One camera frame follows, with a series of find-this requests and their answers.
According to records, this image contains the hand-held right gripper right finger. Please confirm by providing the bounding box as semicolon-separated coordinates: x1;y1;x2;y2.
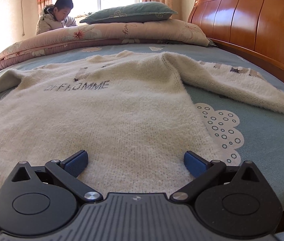
169;151;268;202

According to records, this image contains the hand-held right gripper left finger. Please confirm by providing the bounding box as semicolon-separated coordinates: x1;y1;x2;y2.
11;149;102;202

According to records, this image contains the white fuzzy sweater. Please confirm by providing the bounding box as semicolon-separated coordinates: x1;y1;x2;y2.
0;50;284;199

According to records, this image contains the blue floral bed sheet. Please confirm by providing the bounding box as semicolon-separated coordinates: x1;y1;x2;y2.
0;41;284;211

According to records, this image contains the pink floral folded quilt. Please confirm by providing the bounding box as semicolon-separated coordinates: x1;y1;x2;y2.
0;19;217;74

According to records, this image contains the wooden headboard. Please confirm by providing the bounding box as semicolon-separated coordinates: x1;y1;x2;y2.
187;0;284;98

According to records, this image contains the green pillow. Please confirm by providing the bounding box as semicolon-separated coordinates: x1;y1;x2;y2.
80;2;178;25

